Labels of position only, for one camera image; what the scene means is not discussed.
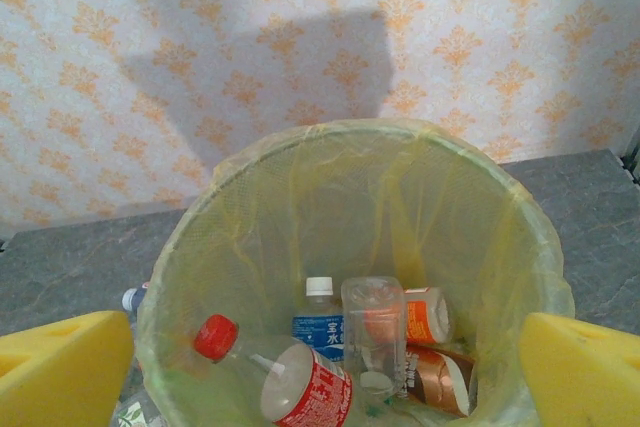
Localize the orange bottle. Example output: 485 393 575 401
403 285 455 347

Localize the bin with yellow-green liner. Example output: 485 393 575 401
135 117 576 427

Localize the copper brown label bottle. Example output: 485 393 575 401
397 343 480 419

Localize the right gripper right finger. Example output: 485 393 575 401
518 310 640 427

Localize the plain clear plastic bottle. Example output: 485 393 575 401
340 275 408 399

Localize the red label bottle red cap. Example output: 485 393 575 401
193 313 355 427

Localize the clear bottle white cap bluish neck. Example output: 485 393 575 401
121 280 152 314

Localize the aluminium side rail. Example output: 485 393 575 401
618 149 640 184

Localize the white green label bottle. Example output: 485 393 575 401
113 389 169 427

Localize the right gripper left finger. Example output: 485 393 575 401
0 310 136 427

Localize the blue label bottle white cap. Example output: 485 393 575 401
291 275 347 364

